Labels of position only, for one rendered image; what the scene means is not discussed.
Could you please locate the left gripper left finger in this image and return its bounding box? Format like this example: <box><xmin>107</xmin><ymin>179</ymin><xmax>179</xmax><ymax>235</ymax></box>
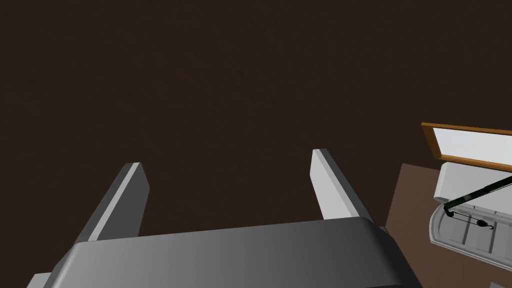
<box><xmin>74</xmin><ymin>161</ymin><xmax>151</xmax><ymax>244</ymax></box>

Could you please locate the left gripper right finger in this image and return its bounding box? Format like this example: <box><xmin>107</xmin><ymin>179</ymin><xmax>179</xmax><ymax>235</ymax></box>
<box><xmin>309</xmin><ymin>148</ymin><xmax>375</xmax><ymax>224</ymax></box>

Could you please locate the wooden framed window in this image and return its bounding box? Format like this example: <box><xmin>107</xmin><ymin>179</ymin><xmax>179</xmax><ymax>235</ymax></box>
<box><xmin>420</xmin><ymin>122</ymin><xmax>512</xmax><ymax>173</ymax></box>

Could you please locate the white tub with black rod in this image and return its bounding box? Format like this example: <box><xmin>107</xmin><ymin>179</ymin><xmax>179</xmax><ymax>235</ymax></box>
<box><xmin>428</xmin><ymin>161</ymin><xmax>512</xmax><ymax>273</ymax></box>

